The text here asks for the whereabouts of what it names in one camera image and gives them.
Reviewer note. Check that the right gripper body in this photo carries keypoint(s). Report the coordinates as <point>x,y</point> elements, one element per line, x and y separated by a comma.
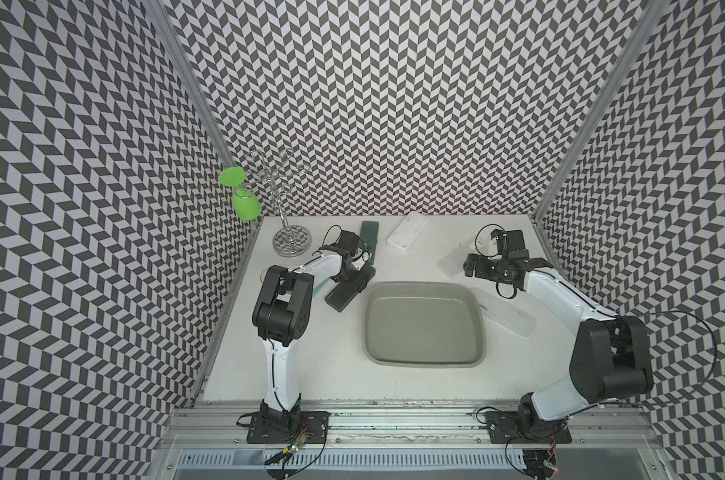
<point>487,268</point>

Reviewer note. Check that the aluminium rail frame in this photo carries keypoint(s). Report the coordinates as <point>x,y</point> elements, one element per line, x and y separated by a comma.
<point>373,436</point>

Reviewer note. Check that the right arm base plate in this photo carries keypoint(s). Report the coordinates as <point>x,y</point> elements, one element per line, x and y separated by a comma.
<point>504,426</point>

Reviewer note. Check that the white pencil case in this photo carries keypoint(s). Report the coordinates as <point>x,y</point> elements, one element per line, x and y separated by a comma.
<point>407,232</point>

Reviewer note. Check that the dark green pencil case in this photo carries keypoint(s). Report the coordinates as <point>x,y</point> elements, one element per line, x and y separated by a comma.
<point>369,235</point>

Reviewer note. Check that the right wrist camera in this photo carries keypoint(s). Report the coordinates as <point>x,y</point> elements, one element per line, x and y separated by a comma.
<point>510,244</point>

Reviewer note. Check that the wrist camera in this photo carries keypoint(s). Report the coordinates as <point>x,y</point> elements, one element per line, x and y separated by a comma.
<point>510,244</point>
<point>348,243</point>

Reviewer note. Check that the clear frosted pencil case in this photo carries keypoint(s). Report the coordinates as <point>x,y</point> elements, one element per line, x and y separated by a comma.
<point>504,314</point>

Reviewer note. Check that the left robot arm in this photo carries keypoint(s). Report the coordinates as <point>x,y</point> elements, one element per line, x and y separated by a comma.
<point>282,313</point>

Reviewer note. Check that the green wine glass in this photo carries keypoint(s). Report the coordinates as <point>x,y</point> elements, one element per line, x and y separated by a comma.
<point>244,201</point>

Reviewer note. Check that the grey storage box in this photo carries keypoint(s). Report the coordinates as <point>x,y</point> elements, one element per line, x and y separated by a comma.
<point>424,325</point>

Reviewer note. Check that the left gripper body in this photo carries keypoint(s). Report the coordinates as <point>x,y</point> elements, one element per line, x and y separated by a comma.
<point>347,276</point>

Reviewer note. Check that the black pencil case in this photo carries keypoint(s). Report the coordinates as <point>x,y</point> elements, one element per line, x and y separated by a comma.
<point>341,296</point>

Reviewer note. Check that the clear pencil case with label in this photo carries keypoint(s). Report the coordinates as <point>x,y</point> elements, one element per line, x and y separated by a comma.
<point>452,265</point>

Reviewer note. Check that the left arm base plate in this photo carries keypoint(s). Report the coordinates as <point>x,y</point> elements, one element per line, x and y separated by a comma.
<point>282,429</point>

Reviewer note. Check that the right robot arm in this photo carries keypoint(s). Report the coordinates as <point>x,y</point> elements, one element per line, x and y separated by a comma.
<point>611,358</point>

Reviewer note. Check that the metal cup rack stand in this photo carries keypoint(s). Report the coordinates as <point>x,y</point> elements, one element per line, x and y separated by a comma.
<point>275,172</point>

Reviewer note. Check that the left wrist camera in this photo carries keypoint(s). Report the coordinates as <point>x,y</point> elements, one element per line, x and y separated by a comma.
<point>348,243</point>

